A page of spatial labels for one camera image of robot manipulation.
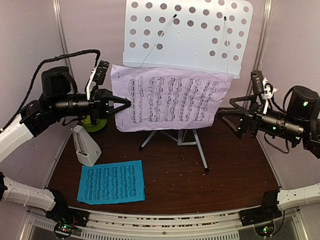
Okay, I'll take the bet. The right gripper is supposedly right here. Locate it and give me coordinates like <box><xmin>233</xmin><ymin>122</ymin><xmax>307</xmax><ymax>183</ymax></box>
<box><xmin>217</xmin><ymin>93</ymin><xmax>305</xmax><ymax>143</ymax></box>

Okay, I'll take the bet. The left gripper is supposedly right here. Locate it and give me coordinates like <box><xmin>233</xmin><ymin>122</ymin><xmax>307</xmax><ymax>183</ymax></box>
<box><xmin>50</xmin><ymin>88</ymin><xmax>131</xmax><ymax>125</ymax></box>

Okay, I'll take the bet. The purple sheet music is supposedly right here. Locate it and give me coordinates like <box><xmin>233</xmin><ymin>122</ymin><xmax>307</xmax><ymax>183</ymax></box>
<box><xmin>110</xmin><ymin>65</ymin><xmax>233</xmax><ymax>132</ymax></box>

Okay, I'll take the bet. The white metronome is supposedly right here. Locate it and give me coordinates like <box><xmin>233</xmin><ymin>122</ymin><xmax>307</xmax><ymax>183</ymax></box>
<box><xmin>72</xmin><ymin>125</ymin><xmax>102</xmax><ymax>167</ymax></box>

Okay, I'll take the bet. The blue sheet music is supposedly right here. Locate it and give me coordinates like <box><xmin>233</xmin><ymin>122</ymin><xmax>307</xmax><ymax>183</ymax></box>
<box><xmin>77</xmin><ymin>160</ymin><xmax>146</xmax><ymax>205</ymax></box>

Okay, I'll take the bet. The white music stand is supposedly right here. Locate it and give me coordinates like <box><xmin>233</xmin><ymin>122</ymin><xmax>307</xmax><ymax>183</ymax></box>
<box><xmin>122</xmin><ymin>0</ymin><xmax>255</xmax><ymax>175</ymax></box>

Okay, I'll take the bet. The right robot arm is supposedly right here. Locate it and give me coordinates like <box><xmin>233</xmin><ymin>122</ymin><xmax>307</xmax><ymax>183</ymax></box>
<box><xmin>217</xmin><ymin>85</ymin><xmax>320</xmax><ymax>221</ymax></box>

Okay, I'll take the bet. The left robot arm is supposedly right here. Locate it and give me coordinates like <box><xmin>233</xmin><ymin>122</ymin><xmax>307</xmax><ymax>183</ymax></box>
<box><xmin>0</xmin><ymin>61</ymin><xmax>131</xmax><ymax>222</ymax></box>

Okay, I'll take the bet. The green saucer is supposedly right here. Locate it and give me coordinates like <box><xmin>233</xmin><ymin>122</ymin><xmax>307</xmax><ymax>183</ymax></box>
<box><xmin>82</xmin><ymin>119</ymin><xmax>107</xmax><ymax>133</ymax></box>

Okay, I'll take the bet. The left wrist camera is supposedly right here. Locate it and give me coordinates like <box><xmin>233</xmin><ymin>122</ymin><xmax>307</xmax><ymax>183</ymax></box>
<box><xmin>85</xmin><ymin>60</ymin><xmax>110</xmax><ymax>101</ymax></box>

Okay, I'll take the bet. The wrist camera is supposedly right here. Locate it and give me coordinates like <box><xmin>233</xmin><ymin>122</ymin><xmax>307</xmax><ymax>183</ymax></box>
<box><xmin>250</xmin><ymin>69</ymin><xmax>280</xmax><ymax>111</ymax></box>
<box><xmin>85</xmin><ymin>60</ymin><xmax>110</xmax><ymax>101</ymax></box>

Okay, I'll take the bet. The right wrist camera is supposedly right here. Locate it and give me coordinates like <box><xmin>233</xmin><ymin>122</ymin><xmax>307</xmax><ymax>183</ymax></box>
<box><xmin>250</xmin><ymin>69</ymin><xmax>280</xmax><ymax>111</ymax></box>

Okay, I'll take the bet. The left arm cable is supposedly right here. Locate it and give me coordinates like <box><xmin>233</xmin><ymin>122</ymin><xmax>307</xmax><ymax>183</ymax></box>
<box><xmin>0</xmin><ymin>49</ymin><xmax>102</xmax><ymax>131</ymax></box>

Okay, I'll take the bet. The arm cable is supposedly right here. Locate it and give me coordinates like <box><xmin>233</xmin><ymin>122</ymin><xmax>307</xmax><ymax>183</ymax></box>
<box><xmin>263</xmin><ymin>134</ymin><xmax>292</xmax><ymax>155</ymax></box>
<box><xmin>0</xmin><ymin>49</ymin><xmax>102</xmax><ymax>131</ymax></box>

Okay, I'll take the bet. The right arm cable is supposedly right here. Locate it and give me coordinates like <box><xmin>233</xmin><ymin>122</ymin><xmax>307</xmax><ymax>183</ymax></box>
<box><xmin>263</xmin><ymin>134</ymin><xmax>292</xmax><ymax>155</ymax></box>

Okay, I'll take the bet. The right aluminium corner post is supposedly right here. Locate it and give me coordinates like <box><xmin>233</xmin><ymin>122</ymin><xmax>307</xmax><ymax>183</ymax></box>
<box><xmin>247</xmin><ymin>0</ymin><xmax>273</xmax><ymax>96</ymax></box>

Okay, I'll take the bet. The aluminium corner post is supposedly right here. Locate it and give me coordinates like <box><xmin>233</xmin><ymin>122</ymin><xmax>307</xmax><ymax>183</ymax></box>
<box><xmin>247</xmin><ymin>0</ymin><xmax>273</xmax><ymax>96</ymax></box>
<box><xmin>51</xmin><ymin>0</ymin><xmax>78</xmax><ymax>91</ymax></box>

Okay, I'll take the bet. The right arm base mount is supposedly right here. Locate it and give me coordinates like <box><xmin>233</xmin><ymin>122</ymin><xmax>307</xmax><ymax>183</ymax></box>
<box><xmin>239</xmin><ymin>189</ymin><xmax>285</xmax><ymax>239</ymax></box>

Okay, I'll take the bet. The left aluminium corner post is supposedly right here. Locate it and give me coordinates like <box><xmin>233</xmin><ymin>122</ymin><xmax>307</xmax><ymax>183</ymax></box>
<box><xmin>51</xmin><ymin>0</ymin><xmax>78</xmax><ymax>91</ymax></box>

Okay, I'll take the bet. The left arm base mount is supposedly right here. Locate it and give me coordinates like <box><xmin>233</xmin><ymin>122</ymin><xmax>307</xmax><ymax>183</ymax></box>
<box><xmin>45</xmin><ymin>189</ymin><xmax>90</xmax><ymax>240</ymax></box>

